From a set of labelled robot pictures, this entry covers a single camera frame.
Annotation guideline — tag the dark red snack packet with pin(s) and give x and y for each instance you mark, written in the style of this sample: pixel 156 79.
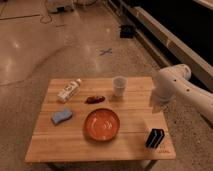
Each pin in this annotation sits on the dark red snack packet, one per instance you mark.
pixel 94 99

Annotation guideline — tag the white plastic bottle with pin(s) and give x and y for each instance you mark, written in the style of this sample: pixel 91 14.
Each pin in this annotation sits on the white plastic bottle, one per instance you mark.
pixel 69 90

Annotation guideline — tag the grey equipment on floor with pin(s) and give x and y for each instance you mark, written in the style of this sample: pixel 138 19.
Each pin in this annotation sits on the grey equipment on floor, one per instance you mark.
pixel 54 6

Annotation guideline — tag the wooden table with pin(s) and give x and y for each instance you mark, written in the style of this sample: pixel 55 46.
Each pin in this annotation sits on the wooden table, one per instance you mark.
pixel 66 142

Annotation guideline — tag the clear plastic cup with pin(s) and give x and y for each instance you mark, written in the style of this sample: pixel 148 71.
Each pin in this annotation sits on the clear plastic cup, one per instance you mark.
pixel 119 85

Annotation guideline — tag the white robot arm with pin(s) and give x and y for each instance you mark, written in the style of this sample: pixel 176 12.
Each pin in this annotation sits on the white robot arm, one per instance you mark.
pixel 174 80

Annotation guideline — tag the black box on floor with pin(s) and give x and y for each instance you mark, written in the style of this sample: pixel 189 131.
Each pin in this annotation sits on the black box on floor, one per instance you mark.
pixel 127 31

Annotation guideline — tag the blue sponge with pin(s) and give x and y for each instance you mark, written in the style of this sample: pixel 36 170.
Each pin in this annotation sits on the blue sponge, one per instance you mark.
pixel 61 116

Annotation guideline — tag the orange bowl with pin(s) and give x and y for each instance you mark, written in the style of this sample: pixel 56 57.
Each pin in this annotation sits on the orange bowl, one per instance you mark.
pixel 101 124

